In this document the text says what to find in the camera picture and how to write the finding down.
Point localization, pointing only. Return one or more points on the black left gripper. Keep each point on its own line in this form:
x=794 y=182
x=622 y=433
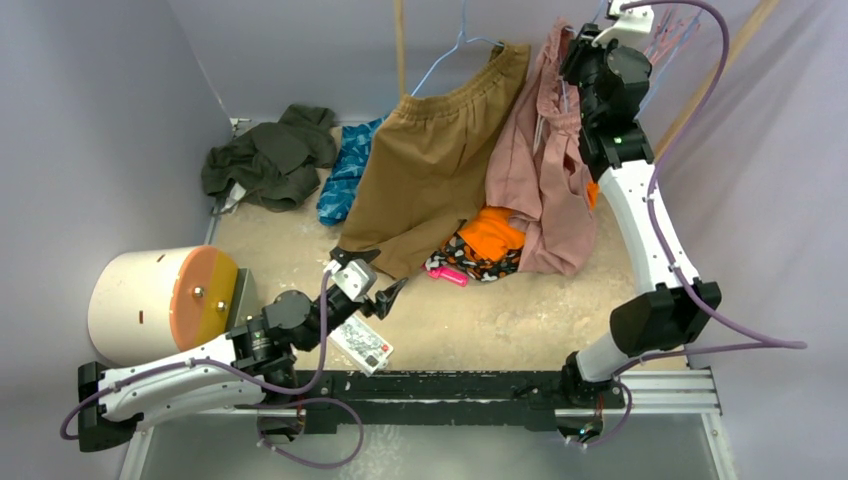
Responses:
x=382 y=300

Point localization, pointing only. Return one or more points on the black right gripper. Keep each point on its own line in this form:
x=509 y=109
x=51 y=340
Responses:
x=582 y=43

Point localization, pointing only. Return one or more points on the pink shorts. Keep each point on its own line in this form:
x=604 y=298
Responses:
x=541 y=94

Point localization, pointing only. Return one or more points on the light blue wire hanger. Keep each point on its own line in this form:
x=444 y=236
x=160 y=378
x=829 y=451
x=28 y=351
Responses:
x=565 y=96

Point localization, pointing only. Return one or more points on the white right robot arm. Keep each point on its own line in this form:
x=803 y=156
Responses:
x=662 y=316

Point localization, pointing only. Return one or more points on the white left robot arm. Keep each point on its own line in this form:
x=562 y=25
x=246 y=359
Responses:
x=277 y=354

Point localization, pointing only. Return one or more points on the camouflage patterned shorts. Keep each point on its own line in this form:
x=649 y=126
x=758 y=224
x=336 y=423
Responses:
x=458 y=255

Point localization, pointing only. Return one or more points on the tan khaki shorts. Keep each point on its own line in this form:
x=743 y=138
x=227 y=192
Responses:
x=425 y=174

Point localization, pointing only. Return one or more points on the orange shorts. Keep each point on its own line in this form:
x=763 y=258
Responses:
x=493 y=232

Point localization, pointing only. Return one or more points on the blue patterned shorts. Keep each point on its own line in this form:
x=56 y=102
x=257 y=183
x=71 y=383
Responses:
x=340 y=188

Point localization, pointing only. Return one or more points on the dark green shorts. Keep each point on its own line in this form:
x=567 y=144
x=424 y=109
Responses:
x=277 y=163

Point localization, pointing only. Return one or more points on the light blue hanger holding shorts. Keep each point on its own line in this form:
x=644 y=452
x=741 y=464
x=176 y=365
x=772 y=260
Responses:
x=462 y=39

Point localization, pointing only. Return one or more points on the clear plastic packet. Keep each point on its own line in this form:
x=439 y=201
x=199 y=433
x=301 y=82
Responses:
x=362 y=345

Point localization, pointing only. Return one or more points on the pink plastic clip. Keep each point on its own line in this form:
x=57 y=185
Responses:
x=447 y=274

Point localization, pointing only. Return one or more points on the white cylindrical bin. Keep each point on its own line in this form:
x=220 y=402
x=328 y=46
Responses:
x=140 y=310

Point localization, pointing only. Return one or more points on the wooden clothes rack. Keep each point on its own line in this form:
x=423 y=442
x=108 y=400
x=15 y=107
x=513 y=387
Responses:
x=685 y=85

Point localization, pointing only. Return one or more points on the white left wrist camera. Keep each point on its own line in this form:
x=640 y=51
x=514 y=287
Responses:
x=355 y=280

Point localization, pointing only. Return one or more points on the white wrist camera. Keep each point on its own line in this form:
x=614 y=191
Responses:
x=630 y=25
x=355 y=280

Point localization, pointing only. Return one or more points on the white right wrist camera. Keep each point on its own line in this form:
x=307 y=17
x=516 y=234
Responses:
x=630 y=25

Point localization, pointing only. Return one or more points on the white pink shorts drawstring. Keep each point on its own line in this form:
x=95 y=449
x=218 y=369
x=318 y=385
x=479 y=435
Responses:
x=549 y=129

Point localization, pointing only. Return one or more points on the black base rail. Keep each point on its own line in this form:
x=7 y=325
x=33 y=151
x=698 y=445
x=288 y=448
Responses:
x=528 y=399

